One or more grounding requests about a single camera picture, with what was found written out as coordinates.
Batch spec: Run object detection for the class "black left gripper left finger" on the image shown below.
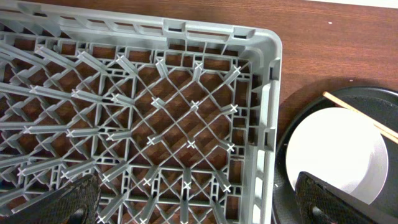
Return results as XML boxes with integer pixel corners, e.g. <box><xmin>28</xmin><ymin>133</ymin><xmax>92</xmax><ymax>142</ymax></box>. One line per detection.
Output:
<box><xmin>1</xmin><ymin>174</ymin><xmax>101</xmax><ymax>224</ymax></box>

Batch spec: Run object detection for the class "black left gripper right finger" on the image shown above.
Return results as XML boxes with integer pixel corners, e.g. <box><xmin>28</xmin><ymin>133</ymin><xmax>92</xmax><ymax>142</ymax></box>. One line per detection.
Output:
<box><xmin>295</xmin><ymin>172</ymin><xmax>382</xmax><ymax>223</ymax></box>

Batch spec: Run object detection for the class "grey plastic dishwasher rack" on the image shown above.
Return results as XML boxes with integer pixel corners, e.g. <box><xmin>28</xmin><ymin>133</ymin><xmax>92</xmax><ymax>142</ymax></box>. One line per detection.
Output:
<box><xmin>1</xmin><ymin>1</ymin><xmax>282</xmax><ymax>223</ymax></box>

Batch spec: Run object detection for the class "grey round plate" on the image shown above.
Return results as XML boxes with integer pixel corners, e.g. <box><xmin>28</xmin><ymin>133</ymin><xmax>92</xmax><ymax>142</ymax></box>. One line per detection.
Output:
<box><xmin>285</xmin><ymin>108</ymin><xmax>389</xmax><ymax>204</ymax></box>

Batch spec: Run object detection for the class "round black tray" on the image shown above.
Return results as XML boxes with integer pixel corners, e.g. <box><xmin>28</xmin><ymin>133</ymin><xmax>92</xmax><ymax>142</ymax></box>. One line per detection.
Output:
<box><xmin>271</xmin><ymin>86</ymin><xmax>397</xmax><ymax>223</ymax></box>

